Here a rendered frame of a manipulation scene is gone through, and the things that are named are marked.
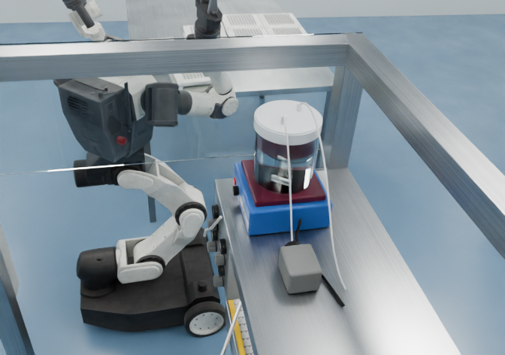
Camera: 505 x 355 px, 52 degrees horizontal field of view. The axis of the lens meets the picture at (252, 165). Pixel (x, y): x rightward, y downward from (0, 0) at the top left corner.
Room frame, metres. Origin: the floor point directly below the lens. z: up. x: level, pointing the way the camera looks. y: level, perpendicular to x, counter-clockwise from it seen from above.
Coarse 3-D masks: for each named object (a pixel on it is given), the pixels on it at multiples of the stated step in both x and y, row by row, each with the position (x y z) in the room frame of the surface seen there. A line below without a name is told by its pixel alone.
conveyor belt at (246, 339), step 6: (234, 300) 1.05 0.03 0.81; (234, 306) 1.03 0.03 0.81; (240, 312) 1.00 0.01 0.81; (240, 318) 0.98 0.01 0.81; (240, 324) 0.96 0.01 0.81; (240, 330) 0.94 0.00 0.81; (246, 330) 0.94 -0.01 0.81; (246, 336) 0.92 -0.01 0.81; (246, 342) 0.90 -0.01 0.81; (246, 348) 0.88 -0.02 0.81; (246, 354) 0.86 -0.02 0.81; (252, 354) 0.86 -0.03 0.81
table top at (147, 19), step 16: (128, 0) 3.67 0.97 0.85; (144, 0) 3.70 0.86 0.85; (160, 0) 3.72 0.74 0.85; (176, 0) 3.74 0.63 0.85; (192, 0) 3.76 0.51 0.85; (224, 0) 3.81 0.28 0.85; (240, 0) 3.83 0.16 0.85; (256, 0) 3.85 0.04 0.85; (272, 0) 3.87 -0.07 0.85; (128, 16) 3.36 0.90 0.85; (144, 16) 3.38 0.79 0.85; (160, 16) 3.39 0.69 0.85; (176, 16) 3.41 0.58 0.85; (192, 16) 3.43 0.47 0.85; (144, 32) 3.08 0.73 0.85; (160, 32) 3.10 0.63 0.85; (176, 32) 3.12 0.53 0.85
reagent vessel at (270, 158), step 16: (256, 112) 1.00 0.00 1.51; (272, 112) 1.01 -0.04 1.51; (288, 112) 1.01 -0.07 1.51; (304, 112) 1.01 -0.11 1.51; (256, 128) 0.96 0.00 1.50; (272, 128) 0.94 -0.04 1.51; (288, 128) 0.94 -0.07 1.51; (304, 128) 0.95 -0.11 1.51; (320, 128) 0.96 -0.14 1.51; (256, 144) 0.97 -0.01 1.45; (272, 144) 0.93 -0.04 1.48; (304, 144) 0.93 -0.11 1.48; (256, 160) 0.96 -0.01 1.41; (272, 160) 0.93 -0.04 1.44; (304, 160) 0.93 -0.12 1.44; (256, 176) 0.96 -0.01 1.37; (272, 176) 0.93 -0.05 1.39; (288, 176) 0.92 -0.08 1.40; (304, 176) 0.94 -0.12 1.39; (272, 192) 0.93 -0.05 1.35; (288, 192) 0.92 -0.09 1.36
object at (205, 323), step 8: (200, 304) 1.52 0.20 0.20; (208, 304) 1.53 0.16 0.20; (216, 304) 1.54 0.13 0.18; (192, 312) 1.49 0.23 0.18; (200, 312) 1.49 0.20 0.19; (208, 312) 1.50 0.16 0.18; (216, 312) 1.51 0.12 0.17; (224, 312) 1.52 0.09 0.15; (184, 320) 1.49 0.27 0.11; (192, 320) 1.48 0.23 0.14; (200, 320) 1.50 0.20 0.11; (208, 320) 1.51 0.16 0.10; (216, 320) 1.52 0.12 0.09; (224, 320) 1.52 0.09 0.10; (192, 328) 1.48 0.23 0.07; (200, 328) 1.50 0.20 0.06; (208, 328) 1.51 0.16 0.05; (216, 328) 1.51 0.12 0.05; (200, 336) 1.49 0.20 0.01
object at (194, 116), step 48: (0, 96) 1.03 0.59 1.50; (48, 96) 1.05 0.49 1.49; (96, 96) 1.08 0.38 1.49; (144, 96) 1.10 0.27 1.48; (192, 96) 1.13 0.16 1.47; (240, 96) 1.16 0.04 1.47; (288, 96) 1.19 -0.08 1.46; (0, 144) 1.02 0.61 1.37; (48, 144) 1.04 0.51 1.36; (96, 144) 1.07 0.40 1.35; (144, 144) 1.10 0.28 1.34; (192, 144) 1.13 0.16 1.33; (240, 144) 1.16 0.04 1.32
